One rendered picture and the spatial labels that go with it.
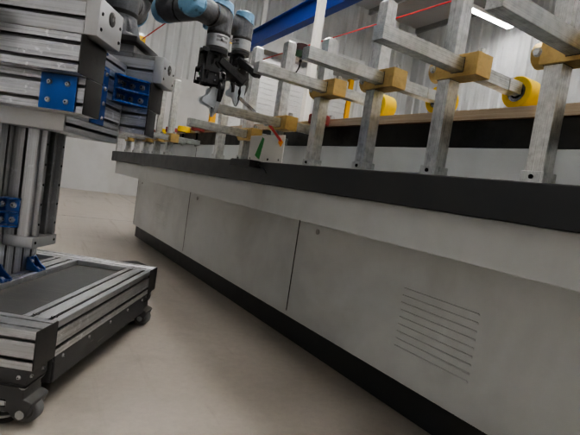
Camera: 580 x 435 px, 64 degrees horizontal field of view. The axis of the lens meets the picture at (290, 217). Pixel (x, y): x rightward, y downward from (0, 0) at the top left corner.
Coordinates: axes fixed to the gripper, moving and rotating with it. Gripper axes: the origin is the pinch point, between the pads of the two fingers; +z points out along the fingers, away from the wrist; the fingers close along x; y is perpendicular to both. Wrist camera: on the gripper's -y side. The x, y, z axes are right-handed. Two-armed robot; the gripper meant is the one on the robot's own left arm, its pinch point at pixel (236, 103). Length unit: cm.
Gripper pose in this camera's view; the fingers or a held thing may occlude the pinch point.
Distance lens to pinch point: 190.2
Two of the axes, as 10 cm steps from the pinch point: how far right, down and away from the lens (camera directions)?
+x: -6.0, -0.4, -8.0
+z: -1.5, 9.9, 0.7
